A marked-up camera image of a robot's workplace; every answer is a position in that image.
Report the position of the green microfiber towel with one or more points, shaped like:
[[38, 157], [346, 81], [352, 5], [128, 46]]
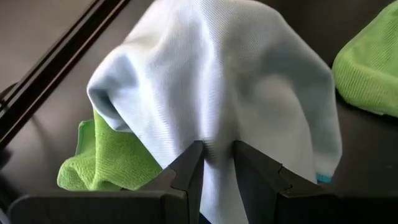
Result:
[[118, 161], [370, 68]]

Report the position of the black aluminium table frame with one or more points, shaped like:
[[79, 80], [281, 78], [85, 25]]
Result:
[[62, 65]]

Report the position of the light blue microfiber towel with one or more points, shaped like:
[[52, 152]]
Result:
[[202, 77]]

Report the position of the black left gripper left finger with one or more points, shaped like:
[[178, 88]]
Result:
[[109, 208]]

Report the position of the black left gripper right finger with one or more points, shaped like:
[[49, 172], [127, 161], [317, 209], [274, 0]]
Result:
[[295, 208]]

